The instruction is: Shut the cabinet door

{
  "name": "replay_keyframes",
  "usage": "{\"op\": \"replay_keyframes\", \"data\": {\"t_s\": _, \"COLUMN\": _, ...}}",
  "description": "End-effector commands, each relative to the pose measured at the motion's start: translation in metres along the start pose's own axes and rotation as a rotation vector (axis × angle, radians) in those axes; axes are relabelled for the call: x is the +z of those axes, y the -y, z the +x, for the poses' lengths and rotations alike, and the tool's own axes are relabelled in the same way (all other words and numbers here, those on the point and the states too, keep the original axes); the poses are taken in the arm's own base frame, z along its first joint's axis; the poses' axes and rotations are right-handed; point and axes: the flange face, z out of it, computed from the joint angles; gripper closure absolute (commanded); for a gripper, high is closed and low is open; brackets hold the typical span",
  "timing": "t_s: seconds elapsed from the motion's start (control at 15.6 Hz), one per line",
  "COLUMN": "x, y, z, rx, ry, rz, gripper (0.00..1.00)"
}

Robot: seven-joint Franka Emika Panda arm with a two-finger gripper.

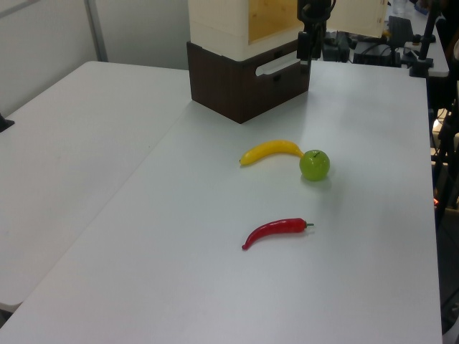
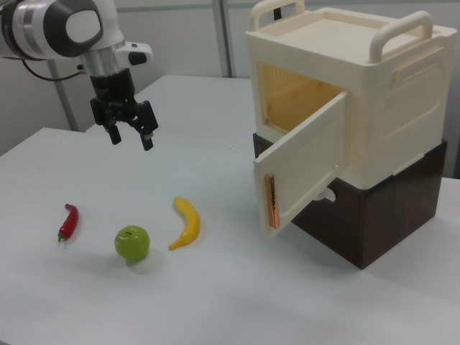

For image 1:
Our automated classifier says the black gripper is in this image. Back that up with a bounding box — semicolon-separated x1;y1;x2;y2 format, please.
296;0;337;68

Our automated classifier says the cream cabinet door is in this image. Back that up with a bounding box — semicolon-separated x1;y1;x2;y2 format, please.
325;0;390;39

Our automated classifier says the cream plastic cabinet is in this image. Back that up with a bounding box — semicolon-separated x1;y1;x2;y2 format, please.
188;0;306;60

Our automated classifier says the black electronics box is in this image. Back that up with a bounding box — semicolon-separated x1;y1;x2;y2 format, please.
352;42;403;68

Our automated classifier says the dark brown drawer unit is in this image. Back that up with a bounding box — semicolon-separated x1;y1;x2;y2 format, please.
186;39;311;125

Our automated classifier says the yellow toy banana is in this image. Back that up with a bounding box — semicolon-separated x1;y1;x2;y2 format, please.
239;139;306;168

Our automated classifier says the green toy apple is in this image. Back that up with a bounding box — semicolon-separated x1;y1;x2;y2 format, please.
298;149;331;182

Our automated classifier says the black tripod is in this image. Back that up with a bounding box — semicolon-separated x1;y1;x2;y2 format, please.
429;103;459;323

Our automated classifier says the red toy chili pepper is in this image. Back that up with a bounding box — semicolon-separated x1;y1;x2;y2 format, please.
240;217;316;252

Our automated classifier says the white drawer handle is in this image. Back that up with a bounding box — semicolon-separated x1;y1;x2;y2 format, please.
255;55;303;77

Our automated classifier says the black camera stand pole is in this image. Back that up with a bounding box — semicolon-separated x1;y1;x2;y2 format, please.
410;0;443;78

